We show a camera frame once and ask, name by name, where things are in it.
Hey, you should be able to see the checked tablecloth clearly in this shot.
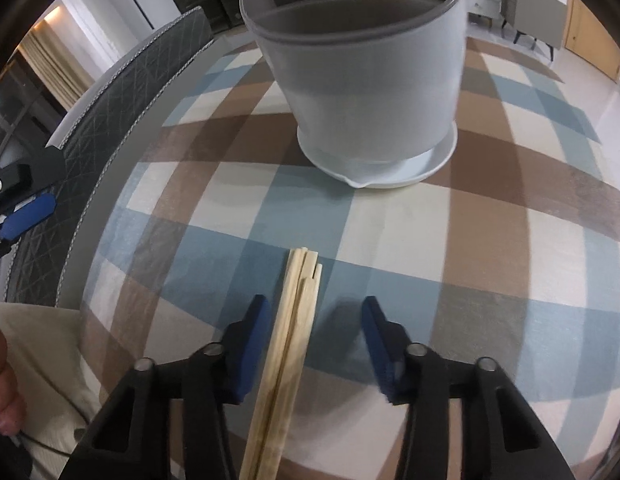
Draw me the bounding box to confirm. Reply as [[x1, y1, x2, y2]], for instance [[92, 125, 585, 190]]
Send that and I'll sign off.
[[79, 30, 620, 480]]

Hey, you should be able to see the cream ribbed cloth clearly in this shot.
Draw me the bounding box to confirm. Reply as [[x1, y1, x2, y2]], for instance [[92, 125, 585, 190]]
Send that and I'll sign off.
[[0, 302, 108, 480]]

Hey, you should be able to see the beige curtain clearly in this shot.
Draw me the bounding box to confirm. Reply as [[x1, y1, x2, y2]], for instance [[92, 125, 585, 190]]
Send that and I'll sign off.
[[17, 27, 93, 111]]

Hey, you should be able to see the white grey utensil holder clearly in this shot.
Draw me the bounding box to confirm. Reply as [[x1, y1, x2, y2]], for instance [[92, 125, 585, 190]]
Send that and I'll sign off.
[[238, 0, 467, 190]]

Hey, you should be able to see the dark grey quilted mattress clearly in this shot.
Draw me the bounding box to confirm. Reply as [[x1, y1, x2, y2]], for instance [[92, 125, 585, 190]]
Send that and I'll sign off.
[[5, 6, 214, 306]]

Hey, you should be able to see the black cable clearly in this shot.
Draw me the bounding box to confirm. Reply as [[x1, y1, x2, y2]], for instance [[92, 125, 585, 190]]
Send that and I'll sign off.
[[14, 430, 87, 458]]

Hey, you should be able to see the grey nightstand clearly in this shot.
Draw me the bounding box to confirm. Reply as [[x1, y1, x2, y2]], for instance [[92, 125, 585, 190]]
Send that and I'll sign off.
[[500, 0, 571, 63]]

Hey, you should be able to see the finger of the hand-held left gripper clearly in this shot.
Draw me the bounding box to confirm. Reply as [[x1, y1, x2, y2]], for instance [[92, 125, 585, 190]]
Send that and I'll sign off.
[[0, 147, 66, 202], [0, 192, 57, 266]]

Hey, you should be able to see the dark window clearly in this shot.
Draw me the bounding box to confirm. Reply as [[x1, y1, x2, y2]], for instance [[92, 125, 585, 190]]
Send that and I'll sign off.
[[0, 55, 61, 166]]

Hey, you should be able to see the person's left hand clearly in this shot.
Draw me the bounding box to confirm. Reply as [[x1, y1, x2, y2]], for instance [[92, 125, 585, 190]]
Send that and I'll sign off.
[[0, 327, 27, 436]]

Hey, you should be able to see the bundle of wooden chopsticks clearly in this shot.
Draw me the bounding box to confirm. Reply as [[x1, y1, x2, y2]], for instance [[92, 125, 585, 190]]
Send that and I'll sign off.
[[238, 246, 324, 480]]

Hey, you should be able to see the white wardrobe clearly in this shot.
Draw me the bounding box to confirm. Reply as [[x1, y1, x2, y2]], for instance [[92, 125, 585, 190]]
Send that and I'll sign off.
[[65, 0, 181, 43]]

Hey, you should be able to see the light wooden door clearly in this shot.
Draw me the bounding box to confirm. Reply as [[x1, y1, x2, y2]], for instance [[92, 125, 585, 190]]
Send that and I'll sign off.
[[562, 0, 620, 81]]

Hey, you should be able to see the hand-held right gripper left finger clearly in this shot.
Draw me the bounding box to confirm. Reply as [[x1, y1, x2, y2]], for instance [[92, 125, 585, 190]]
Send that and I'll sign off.
[[62, 294, 271, 480]]

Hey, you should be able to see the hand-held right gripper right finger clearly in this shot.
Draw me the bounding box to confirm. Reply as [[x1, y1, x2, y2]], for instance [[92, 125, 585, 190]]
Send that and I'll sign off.
[[361, 296, 576, 480]]

